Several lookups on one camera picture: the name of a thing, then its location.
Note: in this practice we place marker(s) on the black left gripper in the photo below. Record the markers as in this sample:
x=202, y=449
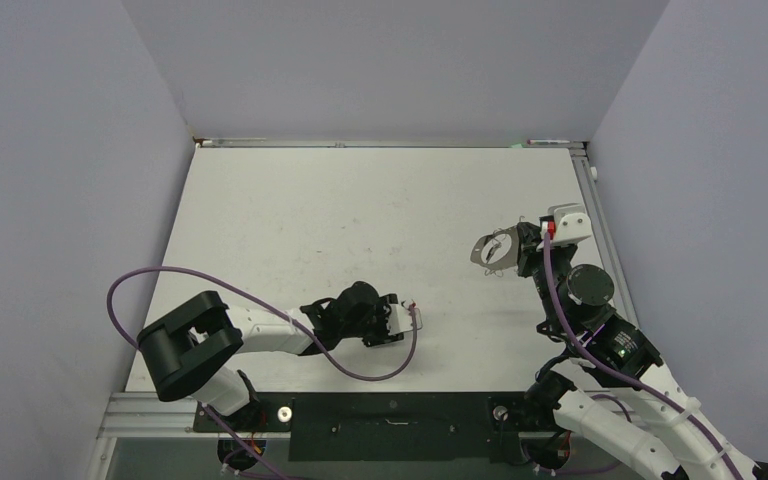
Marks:
x=382, y=334

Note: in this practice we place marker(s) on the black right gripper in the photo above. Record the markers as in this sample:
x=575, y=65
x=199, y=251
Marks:
x=529, y=245

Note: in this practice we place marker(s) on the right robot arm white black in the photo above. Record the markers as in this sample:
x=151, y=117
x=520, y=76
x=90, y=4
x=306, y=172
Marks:
x=677, y=441

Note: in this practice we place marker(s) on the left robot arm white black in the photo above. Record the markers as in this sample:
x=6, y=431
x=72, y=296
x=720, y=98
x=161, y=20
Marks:
x=186, y=351

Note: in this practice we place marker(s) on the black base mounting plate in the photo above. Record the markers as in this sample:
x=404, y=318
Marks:
x=430, y=426

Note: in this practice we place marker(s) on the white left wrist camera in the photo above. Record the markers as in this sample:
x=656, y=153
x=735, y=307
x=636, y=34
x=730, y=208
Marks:
x=404, y=317

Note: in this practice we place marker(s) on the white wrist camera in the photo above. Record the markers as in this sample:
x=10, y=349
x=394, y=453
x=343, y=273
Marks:
x=404, y=317
x=566, y=224

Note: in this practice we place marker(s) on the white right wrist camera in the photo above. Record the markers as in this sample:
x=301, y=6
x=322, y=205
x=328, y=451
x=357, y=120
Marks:
x=566, y=224

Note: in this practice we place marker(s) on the aluminium frame rail right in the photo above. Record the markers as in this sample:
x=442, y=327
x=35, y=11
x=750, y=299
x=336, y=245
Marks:
x=587, y=176

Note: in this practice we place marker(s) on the aluminium frame rail back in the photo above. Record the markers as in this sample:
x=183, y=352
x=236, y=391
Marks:
x=433, y=143

